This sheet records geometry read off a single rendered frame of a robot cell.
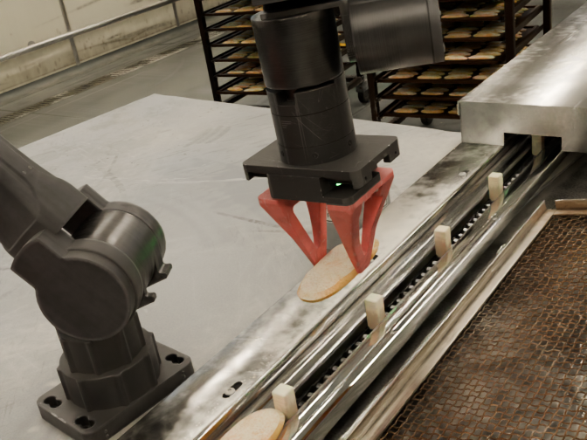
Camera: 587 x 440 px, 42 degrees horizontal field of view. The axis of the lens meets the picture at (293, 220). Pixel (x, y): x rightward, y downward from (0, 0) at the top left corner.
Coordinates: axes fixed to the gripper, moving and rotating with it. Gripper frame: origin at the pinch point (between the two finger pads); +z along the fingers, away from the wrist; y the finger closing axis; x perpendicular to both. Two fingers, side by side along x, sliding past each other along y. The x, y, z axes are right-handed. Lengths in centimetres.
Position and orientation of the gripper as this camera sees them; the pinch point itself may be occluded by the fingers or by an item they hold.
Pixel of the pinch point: (340, 257)
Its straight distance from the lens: 60.7
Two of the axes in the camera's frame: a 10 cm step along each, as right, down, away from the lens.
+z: 2.0, 8.9, 4.2
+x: -5.5, 4.5, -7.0
